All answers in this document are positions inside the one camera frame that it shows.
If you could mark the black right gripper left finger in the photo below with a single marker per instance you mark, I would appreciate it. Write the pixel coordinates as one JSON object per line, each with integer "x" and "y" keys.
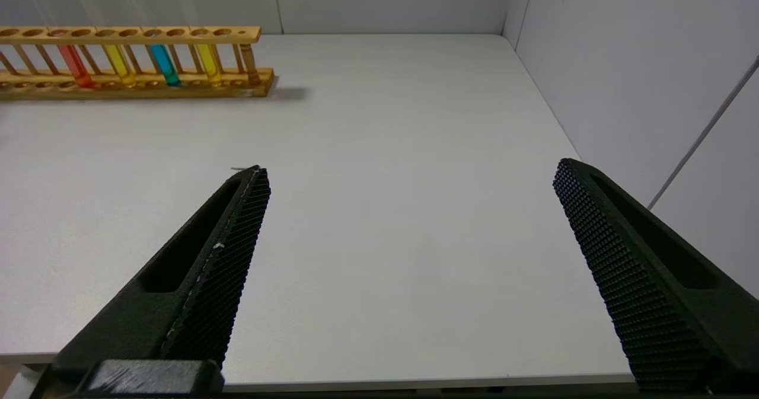
{"x": 195, "y": 292}

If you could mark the blue pigment test tube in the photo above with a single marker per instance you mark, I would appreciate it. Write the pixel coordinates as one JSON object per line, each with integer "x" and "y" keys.
{"x": 165, "y": 64}

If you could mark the red pigment test tube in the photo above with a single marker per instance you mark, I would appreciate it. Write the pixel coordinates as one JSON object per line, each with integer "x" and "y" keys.
{"x": 77, "y": 67}

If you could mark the wooden test tube rack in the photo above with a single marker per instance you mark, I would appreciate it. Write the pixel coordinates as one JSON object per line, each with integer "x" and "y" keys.
{"x": 249, "y": 82}

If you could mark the yellow pigment test tube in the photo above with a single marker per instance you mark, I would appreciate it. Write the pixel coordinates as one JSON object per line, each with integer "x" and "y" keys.
{"x": 209, "y": 62}
{"x": 118, "y": 64}

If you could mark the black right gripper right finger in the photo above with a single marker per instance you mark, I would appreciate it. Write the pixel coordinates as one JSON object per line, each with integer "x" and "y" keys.
{"x": 652, "y": 280}

